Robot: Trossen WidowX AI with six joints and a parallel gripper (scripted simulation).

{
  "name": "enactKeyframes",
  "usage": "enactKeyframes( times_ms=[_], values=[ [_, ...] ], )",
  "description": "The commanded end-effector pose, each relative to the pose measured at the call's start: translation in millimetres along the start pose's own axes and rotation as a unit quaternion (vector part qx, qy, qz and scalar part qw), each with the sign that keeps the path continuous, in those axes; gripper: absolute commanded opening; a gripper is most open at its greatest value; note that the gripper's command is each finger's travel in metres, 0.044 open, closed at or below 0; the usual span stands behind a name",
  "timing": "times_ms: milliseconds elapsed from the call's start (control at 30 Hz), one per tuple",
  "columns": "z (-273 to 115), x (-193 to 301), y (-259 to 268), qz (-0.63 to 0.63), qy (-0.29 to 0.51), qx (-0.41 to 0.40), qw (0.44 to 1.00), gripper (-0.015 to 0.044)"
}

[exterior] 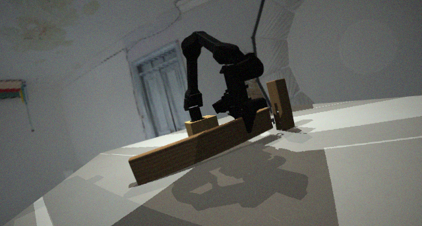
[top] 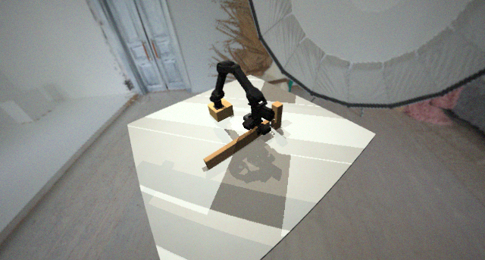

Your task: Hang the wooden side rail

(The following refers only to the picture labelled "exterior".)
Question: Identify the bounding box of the brown wooden post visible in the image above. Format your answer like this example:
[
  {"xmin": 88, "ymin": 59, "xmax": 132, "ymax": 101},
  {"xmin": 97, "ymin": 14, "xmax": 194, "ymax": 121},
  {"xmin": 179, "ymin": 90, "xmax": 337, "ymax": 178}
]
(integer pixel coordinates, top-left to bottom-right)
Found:
[{"xmin": 266, "ymin": 78, "xmax": 295, "ymax": 130}]

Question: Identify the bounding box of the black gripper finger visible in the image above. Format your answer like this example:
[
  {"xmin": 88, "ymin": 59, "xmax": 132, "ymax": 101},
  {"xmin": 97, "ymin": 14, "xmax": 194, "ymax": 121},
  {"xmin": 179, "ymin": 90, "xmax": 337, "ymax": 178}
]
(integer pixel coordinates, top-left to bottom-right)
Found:
[
  {"xmin": 238, "ymin": 110, "xmax": 258, "ymax": 133},
  {"xmin": 228, "ymin": 110, "xmax": 243, "ymax": 119}
]

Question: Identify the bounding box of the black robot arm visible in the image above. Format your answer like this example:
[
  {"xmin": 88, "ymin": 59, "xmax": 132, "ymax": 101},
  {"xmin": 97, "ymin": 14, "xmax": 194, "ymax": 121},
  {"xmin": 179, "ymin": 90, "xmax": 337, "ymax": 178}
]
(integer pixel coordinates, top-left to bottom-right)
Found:
[{"xmin": 181, "ymin": 31, "xmax": 264, "ymax": 122}]

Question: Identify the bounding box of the brown wooden rail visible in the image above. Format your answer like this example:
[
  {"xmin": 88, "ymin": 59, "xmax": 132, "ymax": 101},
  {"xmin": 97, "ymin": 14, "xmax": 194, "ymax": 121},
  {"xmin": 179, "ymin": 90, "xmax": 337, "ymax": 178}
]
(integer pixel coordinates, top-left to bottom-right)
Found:
[{"xmin": 128, "ymin": 107, "xmax": 275, "ymax": 186}]

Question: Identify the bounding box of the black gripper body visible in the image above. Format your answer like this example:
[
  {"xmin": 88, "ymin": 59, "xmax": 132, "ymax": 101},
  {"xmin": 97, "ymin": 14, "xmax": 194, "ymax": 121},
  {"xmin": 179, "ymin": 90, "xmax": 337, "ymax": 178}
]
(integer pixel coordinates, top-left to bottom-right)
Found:
[{"xmin": 226, "ymin": 82, "xmax": 267, "ymax": 113}]

